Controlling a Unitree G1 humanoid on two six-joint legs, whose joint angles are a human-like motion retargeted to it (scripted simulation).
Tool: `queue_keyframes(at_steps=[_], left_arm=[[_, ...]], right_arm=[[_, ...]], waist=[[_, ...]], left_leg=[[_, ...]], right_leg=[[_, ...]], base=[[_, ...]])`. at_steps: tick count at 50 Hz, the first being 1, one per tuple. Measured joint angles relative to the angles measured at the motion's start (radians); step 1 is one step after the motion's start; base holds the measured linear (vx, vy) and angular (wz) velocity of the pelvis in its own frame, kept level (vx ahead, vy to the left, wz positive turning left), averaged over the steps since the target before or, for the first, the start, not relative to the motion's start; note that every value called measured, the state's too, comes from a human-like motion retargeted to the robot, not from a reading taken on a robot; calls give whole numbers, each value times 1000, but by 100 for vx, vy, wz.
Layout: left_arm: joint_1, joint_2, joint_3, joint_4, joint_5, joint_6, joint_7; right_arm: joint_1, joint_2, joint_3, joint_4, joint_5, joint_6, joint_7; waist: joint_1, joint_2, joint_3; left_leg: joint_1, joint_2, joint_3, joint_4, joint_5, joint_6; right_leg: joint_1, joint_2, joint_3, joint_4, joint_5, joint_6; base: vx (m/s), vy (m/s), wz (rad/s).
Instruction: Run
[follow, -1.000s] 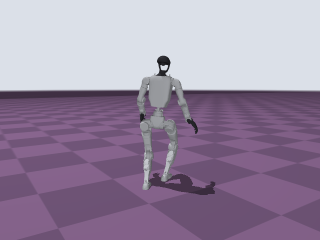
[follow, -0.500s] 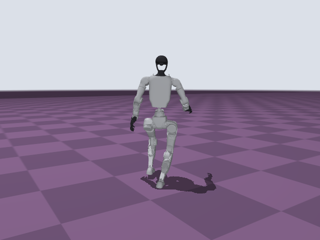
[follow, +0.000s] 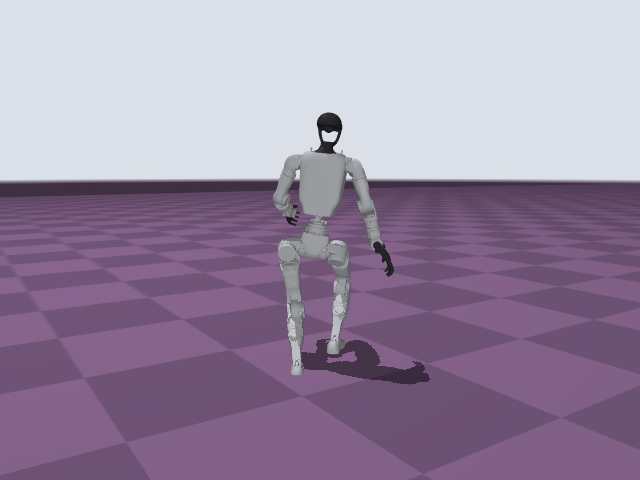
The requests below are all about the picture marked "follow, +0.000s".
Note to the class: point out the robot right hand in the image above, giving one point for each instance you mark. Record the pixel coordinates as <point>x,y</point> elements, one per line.
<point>385,257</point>

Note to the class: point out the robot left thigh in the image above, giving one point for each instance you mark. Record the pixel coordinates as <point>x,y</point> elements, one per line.
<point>288,250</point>

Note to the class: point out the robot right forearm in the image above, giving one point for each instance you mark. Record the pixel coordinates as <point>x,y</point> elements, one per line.
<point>372,227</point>

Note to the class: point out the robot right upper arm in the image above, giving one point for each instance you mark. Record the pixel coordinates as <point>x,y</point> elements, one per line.
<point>354,169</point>

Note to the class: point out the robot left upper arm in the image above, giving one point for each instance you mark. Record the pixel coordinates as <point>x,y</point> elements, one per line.
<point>286,179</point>

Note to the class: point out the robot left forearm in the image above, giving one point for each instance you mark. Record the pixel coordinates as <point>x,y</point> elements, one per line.
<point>287,210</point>

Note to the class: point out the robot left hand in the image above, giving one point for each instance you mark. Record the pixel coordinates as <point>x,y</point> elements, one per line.
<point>289,219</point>

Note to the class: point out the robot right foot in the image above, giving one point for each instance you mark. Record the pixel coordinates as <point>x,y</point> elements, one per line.
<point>334,347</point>

